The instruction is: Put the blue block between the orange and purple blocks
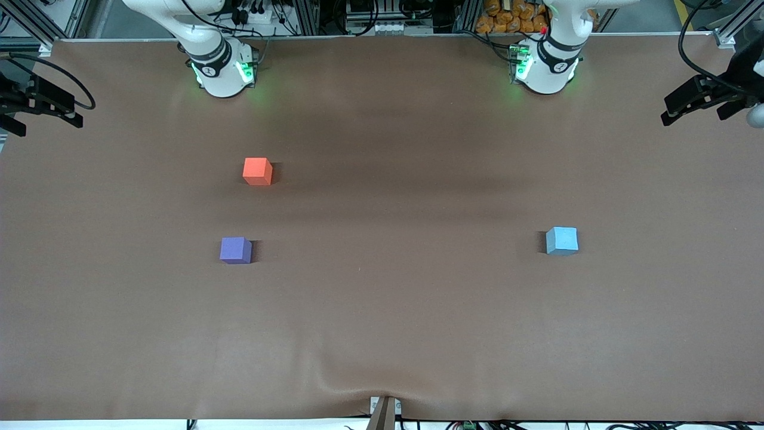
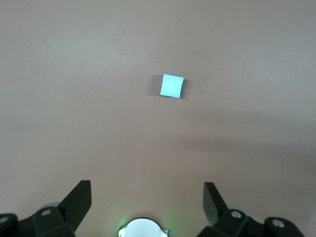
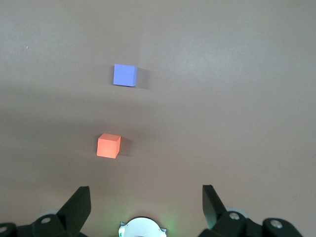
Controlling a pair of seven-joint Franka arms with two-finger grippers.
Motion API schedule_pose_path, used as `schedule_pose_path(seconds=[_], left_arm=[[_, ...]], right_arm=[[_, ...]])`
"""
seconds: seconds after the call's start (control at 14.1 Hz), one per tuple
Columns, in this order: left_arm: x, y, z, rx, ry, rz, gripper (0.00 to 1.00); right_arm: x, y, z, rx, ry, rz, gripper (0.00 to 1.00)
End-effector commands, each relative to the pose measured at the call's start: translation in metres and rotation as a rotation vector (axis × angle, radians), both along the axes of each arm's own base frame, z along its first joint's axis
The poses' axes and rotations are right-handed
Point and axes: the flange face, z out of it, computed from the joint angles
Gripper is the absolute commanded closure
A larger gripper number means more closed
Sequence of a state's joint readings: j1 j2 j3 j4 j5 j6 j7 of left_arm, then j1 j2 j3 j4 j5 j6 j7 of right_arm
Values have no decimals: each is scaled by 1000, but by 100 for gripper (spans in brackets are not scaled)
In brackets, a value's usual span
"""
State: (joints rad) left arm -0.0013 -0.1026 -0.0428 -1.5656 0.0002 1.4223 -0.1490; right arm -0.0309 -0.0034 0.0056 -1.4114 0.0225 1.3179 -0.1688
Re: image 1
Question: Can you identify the light blue foam block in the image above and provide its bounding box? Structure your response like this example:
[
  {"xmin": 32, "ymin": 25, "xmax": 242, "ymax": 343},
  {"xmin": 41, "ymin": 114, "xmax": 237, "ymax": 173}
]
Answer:
[{"xmin": 545, "ymin": 226, "xmax": 579, "ymax": 257}]

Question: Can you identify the orange foam block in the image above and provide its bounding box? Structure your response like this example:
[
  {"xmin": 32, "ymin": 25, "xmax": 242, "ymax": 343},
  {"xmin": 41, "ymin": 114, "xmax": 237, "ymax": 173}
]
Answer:
[{"xmin": 242, "ymin": 157, "xmax": 273, "ymax": 186}]

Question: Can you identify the purple foam block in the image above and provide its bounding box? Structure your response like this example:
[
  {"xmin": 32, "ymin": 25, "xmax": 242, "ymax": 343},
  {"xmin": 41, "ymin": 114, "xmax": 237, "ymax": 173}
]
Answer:
[{"xmin": 219, "ymin": 236, "xmax": 252, "ymax": 265}]

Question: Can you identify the pile of orange bags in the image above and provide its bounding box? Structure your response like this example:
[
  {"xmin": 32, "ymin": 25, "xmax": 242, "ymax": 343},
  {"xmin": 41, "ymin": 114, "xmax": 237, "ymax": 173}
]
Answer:
[{"xmin": 476, "ymin": 0, "xmax": 550, "ymax": 34}]

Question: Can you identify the white power strip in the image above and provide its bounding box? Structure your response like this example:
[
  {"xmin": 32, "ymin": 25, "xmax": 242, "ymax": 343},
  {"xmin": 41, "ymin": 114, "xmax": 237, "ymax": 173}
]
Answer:
[{"xmin": 230, "ymin": 6, "xmax": 282, "ymax": 26}]

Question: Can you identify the brown table cloth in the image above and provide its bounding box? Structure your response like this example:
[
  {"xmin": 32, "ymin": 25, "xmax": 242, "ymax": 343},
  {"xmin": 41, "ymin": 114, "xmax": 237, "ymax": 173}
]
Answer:
[{"xmin": 0, "ymin": 33, "xmax": 764, "ymax": 422}]

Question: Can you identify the aluminium frame profile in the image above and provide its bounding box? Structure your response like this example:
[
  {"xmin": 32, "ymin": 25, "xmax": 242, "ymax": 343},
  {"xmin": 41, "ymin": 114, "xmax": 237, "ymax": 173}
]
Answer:
[
  {"xmin": 713, "ymin": 0, "xmax": 764, "ymax": 50},
  {"xmin": 0, "ymin": 0, "xmax": 90, "ymax": 56}
]

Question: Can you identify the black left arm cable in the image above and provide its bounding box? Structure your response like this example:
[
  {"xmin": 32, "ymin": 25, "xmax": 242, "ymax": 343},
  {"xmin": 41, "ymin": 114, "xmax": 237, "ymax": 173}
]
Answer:
[{"xmin": 677, "ymin": 0, "xmax": 732, "ymax": 84}]

